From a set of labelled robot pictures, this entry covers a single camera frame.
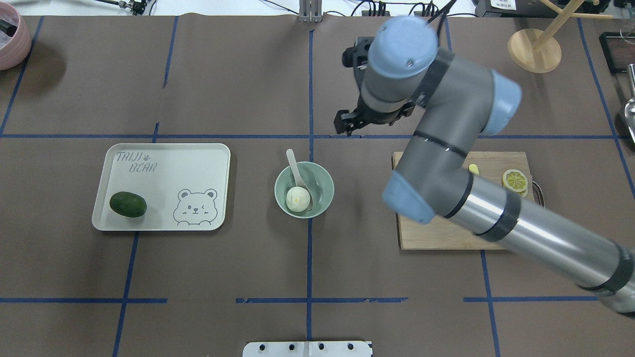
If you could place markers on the steel scoop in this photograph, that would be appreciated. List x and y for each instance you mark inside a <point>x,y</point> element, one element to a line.
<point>629,108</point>

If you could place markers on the upper lemon slice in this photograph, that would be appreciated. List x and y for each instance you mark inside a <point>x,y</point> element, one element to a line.
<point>516,181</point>

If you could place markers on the pink bowl with ice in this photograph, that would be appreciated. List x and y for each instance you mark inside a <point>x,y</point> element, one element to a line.
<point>13,50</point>

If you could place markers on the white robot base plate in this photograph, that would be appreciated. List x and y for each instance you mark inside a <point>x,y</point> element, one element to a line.
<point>309,349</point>

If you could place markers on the cream bear serving tray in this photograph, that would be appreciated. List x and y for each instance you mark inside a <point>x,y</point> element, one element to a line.
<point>184,185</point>

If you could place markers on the wooden mug tree stand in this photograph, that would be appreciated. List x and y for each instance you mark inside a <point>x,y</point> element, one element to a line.
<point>536,50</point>

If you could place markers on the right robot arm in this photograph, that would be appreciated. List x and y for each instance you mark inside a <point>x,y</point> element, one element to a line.
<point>402,66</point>

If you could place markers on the bamboo cutting board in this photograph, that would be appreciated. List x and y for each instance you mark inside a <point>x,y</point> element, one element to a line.
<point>442,234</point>

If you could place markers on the aluminium frame post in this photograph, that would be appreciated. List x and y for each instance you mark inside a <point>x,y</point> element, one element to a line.
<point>310,11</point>

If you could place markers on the white steamed bun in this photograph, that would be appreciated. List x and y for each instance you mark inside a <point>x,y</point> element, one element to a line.
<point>298,199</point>

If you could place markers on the white ceramic spoon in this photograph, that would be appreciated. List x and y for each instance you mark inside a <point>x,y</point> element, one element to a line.
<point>294,167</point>

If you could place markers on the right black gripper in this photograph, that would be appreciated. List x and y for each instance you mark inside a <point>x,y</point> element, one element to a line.
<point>373,117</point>

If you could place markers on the grey folded cloth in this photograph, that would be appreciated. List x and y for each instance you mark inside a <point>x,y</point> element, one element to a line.
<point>360,56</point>

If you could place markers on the mint green bowl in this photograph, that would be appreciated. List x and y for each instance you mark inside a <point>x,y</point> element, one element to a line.
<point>320,185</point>

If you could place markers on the green avocado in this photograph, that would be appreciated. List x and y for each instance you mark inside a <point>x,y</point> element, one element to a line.
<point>128,204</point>

